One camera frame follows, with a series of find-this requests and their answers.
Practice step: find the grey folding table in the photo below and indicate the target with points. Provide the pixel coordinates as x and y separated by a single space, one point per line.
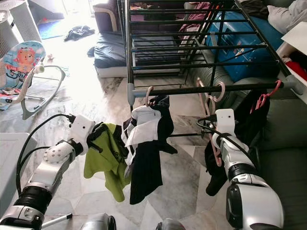
9 167

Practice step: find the robot left leg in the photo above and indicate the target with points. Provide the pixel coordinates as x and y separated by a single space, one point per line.
98 224

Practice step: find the purple armchair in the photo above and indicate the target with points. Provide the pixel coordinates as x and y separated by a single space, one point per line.
103 14

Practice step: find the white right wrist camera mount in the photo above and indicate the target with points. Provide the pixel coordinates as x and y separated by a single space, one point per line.
224 122

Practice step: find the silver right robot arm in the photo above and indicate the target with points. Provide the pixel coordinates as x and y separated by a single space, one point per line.
240 158

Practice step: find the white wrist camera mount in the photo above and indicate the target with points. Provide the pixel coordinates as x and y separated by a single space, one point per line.
82 128
224 122

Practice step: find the black and white garment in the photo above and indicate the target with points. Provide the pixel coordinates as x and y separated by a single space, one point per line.
146 127

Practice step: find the blue mat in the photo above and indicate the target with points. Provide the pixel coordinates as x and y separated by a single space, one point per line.
49 29

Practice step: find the pink garment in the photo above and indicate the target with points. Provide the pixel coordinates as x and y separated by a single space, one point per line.
199 14

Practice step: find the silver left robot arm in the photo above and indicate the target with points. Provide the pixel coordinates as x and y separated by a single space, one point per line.
60 155

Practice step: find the dark crumpled cloth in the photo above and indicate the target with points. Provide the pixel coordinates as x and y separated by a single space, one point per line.
79 33

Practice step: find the blue printed cushion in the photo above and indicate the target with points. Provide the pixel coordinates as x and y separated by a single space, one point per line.
244 54

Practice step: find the white air purifier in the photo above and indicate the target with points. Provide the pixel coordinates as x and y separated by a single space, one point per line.
24 21

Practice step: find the robot leg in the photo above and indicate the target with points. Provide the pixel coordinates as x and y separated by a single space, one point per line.
171 226
98 224

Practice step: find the robot right leg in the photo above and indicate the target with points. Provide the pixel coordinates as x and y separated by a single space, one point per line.
171 226

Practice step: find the white plastic hanger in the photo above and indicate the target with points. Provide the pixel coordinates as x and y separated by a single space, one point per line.
148 97

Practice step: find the pink plastic hanger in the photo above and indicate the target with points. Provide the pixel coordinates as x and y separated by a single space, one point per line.
217 154

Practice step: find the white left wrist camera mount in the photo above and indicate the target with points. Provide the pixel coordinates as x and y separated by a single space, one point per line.
82 128

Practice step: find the black metal drying rack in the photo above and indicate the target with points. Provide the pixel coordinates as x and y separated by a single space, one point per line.
182 89

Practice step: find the dark blue mattress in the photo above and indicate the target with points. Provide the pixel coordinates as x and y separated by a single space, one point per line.
110 52

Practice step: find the lime green garment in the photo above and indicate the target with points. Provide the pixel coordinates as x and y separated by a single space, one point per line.
105 167

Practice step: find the red plastic hanger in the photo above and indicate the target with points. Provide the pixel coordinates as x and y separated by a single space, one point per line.
264 98

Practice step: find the white pillow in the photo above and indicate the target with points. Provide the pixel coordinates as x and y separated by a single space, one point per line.
288 19

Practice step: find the colourful baby bouncer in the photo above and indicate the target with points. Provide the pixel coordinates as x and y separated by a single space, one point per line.
24 60

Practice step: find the white storage box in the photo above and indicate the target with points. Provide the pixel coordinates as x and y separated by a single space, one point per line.
295 40

